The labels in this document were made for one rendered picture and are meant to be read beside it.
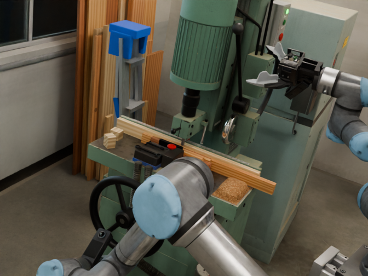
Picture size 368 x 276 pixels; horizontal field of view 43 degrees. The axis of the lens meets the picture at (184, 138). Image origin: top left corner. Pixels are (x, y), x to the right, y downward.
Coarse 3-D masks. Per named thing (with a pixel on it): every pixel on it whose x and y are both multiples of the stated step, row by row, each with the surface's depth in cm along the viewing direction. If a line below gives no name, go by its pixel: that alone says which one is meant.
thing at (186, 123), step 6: (180, 114) 168; (198, 114) 171; (204, 114) 174; (174, 120) 166; (180, 120) 165; (186, 120) 165; (192, 120) 166; (198, 120) 170; (174, 126) 167; (180, 126) 166; (186, 126) 165; (192, 126) 166; (198, 126) 172; (180, 132) 167; (186, 132) 166; (192, 132) 169; (186, 138) 166
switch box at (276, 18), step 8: (272, 8) 170; (280, 8) 169; (288, 8) 174; (272, 16) 171; (280, 16) 170; (264, 24) 173; (272, 24) 172; (280, 24) 172; (272, 32) 173; (280, 32) 176; (272, 40) 174
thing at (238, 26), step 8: (240, 24) 141; (240, 32) 141; (240, 48) 149; (240, 56) 152; (240, 64) 155; (240, 72) 158; (240, 80) 161; (240, 88) 165; (240, 96) 168; (232, 104) 172; (240, 104) 171; (248, 104) 173; (240, 112) 172
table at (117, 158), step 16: (96, 144) 174; (128, 144) 178; (144, 144) 180; (96, 160) 174; (112, 160) 170; (128, 160) 167; (224, 176) 168; (128, 192) 159; (224, 208) 154; (240, 208) 156
